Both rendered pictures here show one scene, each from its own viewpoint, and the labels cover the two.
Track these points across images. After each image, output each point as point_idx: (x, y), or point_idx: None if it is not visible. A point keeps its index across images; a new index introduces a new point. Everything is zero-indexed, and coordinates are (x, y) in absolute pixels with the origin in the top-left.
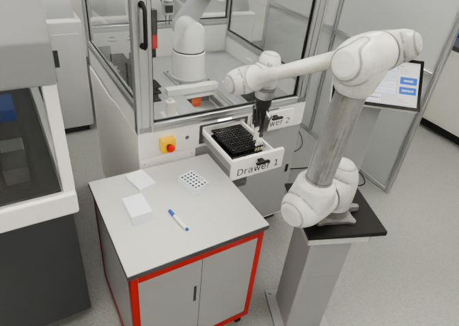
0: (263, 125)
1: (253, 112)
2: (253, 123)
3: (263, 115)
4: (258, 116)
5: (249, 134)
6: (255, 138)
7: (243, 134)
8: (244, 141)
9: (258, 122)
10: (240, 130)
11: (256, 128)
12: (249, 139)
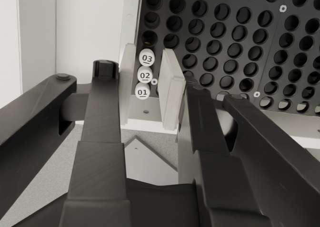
0: (12, 111)
1: (306, 173)
2: (230, 99)
3: (25, 220)
4: (189, 169)
5: (256, 100)
6: (162, 62)
7: (275, 65)
8: (225, 23)
9: (181, 134)
10: (319, 84)
11: (169, 88)
12: (216, 64)
